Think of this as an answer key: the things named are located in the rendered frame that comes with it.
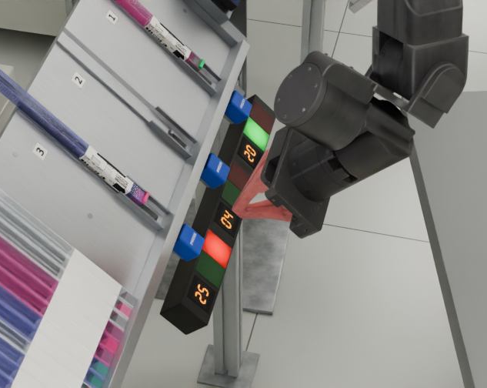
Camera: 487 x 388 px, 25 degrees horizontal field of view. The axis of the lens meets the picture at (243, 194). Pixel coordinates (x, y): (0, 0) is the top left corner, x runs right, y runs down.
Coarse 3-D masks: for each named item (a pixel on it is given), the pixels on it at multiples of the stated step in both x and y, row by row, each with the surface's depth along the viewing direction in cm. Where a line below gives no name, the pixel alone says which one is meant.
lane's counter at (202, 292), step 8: (192, 280) 117; (200, 280) 117; (192, 288) 116; (200, 288) 117; (208, 288) 118; (192, 296) 116; (200, 296) 116; (208, 296) 117; (200, 304) 116; (208, 304) 117; (208, 312) 116
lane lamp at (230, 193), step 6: (228, 186) 127; (234, 186) 127; (222, 192) 126; (228, 192) 126; (234, 192) 127; (240, 192) 128; (222, 198) 125; (228, 198) 126; (234, 198) 127; (228, 204) 126
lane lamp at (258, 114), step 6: (252, 108) 136; (258, 108) 136; (252, 114) 135; (258, 114) 136; (264, 114) 137; (258, 120) 135; (264, 120) 136; (270, 120) 137; (264, 126) 136; (270, 126) 137
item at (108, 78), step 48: (96, 0) 122; (144, 0) 128; (96, 48) 119; (144, 48) 124; (192, 48) 130; (48, 96) 111; (96, 96) 116; (144, 96) 121; (192, 96) 127; (0, 144) 104; (48, 144) 108; (96, 144) 113; (144, 144) 118; (192, 144) 123; (48, 192) 106; (96, 192) 110; (96, 240) 108; (144, 240) 113
